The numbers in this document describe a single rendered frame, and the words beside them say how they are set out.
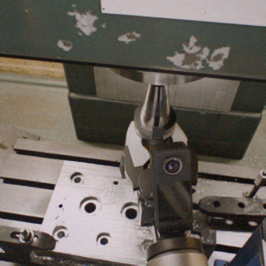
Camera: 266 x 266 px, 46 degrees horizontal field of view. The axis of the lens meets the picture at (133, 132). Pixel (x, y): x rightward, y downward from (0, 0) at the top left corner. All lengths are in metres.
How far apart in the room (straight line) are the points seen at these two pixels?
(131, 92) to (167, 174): 0.71
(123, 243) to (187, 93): 0.53
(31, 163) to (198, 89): 0.56
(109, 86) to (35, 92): 0.67
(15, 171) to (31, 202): 0.12
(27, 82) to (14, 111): 0.18
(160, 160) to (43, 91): 1.32
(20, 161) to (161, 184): 0.66
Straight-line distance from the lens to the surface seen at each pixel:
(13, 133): 1.37
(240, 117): 1.13
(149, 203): 0.41
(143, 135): 0.46
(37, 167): 0.95
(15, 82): 1.71
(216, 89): 1.01
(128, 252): 0.71
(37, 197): 0.90
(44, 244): 0.72
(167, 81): 0.31
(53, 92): 1.62
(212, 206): 0.80
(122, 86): 1.03
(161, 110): 0.43
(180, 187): 0.38
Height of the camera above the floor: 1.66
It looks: 51 degrees down
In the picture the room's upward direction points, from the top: straight up
